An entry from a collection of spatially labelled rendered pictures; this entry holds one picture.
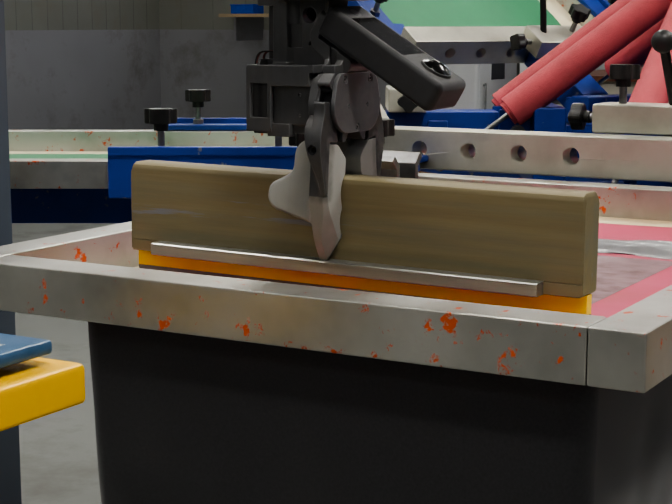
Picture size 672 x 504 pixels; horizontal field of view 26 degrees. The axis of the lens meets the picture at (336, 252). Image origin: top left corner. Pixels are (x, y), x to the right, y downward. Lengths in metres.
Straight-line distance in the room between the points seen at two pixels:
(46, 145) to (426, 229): 1.54
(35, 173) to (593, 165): 0.75
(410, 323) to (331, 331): 0.06
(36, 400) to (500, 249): 0.36
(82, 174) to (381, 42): 0.97
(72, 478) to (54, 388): 2.94
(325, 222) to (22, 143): 1.51
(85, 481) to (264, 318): 2.87
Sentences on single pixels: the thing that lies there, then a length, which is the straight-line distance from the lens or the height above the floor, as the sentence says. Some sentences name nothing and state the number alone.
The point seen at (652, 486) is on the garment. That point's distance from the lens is 1.21.
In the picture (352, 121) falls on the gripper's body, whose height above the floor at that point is 1.10.
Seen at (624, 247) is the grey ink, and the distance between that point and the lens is 1.44.
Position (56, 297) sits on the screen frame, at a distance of 1.13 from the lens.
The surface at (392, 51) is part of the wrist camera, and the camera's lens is 1.10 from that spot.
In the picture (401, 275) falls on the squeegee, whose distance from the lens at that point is 1.10.
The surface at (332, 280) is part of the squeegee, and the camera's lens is 1.16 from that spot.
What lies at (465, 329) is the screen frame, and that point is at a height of 0.98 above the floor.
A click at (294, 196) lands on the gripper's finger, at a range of 1.13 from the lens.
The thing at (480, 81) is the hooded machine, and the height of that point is 0.70.
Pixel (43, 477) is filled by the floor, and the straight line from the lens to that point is 3.92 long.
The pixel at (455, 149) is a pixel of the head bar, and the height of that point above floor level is 1.02.
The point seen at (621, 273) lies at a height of 0.96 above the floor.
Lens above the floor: 1.18
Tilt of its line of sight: 9 degrees down
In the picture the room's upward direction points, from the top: straight up
